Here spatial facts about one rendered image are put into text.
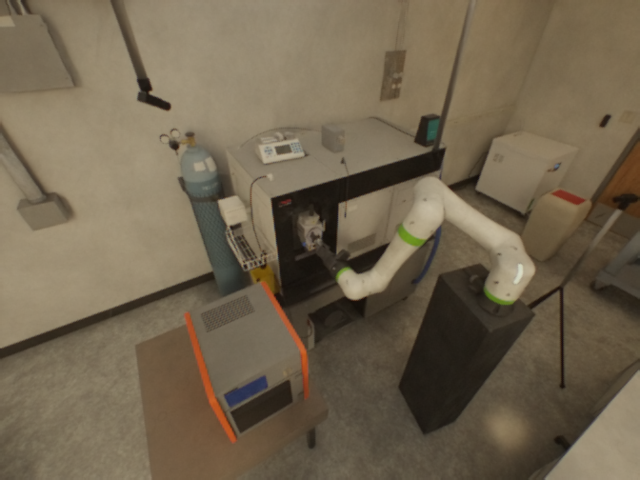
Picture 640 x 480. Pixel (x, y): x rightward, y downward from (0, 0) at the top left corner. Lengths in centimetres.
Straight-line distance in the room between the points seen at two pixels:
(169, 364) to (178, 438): 37
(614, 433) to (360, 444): 125
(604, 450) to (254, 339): 132
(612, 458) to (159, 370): 189
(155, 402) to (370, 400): 135
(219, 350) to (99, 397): 165
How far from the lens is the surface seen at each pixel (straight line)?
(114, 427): 263
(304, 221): 149
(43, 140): 242
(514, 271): 129
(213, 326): 131
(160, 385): 176
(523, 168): 432
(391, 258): 125
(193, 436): 160
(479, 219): 136
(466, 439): 243
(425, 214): 111
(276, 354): 118
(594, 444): 164
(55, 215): 247
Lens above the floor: 215
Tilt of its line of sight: 39 degrees down
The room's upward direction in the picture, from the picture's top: straight up
